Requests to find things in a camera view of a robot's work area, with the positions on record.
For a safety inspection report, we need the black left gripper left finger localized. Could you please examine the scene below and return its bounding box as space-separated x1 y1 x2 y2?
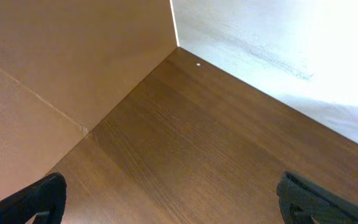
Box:
0 172 67 224

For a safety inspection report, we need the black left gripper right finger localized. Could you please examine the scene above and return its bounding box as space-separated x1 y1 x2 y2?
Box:
276 171 358 224

